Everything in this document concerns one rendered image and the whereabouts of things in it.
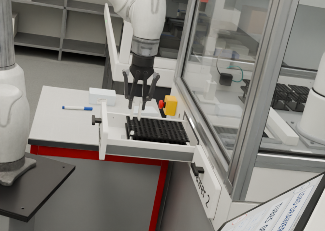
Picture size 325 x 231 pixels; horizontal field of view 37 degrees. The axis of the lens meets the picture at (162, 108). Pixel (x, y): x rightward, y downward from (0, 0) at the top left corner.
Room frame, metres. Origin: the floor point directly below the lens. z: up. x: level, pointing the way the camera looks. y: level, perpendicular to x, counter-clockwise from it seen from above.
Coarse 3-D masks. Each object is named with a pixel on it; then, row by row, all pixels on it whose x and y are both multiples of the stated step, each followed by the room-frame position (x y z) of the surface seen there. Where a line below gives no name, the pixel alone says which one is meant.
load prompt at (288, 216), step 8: (304, 192) 0.87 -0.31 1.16; (296, 200) 0.84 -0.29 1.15; (304, 200) 0.81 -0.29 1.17; (288, 208) 0.82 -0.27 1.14; (296, 208) 0.79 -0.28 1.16; (280, 216) 0.80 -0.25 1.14; (288, 216) 0.77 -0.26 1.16; (296, 216) 0.74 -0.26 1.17; (280, 224) 0.75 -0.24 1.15; (288, 224) 0.73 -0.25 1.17
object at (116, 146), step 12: (108, 120) 1.76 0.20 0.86; (120, 120) 1.77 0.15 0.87; (168, 120) 1.80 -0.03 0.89; (180, 120) 1.82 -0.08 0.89; (108, 132) 1.70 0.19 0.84; (120, 132) 1.72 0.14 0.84; (192, 132) 1.72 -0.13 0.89; (108, 144) 1.52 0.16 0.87; (120, 144) 1.53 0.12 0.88; (132, 144) 1.54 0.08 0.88; (144, 144) 1.54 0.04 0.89; (156, 144) 1.55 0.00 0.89; (168, 144) 1.56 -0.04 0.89; (192, 144) 1.69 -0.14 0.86; (132, 156) 1.54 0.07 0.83; (144, 156) 1.54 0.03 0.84; (156, 156) 1.55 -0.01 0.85; (168, 156) 1.56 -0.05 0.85; (180, 156) 1.57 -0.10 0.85; (192, 156) 1.58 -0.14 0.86
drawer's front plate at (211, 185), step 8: (200, 152) 1.47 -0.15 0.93; (192, 160) 1.53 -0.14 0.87; (200, 160) 1.45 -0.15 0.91; (208, 168) 1.37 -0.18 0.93; (192, 176) 1.49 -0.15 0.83; (200, 176) 1.41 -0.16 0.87; (208, 176) 1.33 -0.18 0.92; (200, 184) 1.39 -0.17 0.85; (208, 184) 1.32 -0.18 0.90; (216, 184) 1.27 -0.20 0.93; (200, 192) 1.37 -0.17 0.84; (208, 192) 1.30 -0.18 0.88; (216, 192) 1.25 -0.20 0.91; (216, 200) 1.25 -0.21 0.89; (208, 208) 1.27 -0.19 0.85; (216, 208) 1.26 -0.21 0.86; (208, 216) 1.25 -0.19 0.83
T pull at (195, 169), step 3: (192, 165) 1.40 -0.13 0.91; (192, 168) 1.39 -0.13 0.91; (195, 168) 1.38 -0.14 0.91; (198, 168) 1.39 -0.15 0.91; (201, 168) 1.39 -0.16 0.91; (195, 171) 1.36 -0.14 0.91; (198, 171) 1.38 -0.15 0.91; (201, 171) 1.38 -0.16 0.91; (204, 171) 1.38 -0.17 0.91; (195, 174) 1.35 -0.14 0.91; (198, 174) 1.35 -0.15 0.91
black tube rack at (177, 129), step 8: (136, 120) 1.72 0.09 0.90; (144, 120) 1.73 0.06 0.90; (152, 120) 1.75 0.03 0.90; (160, 120) 1.77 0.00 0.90; (136, 128) 1.64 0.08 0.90; (144, 128) 1.65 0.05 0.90; (152, 128) 1.67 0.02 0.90; (160, 128) 1.68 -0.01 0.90; (168, 128) 1.70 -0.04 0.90; (176, 128) 1.71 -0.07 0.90; (128, 136) 1.62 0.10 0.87; (136, 136) 1.58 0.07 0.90; (144, 136) 1.58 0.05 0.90; (152, 136) 1.60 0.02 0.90; (160, 136) 1.61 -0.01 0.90; (168, 136) 1.62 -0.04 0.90; (176, 136) 1.65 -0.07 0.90; (184, 136) 1.65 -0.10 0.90; (184, 144) 1.64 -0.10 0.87
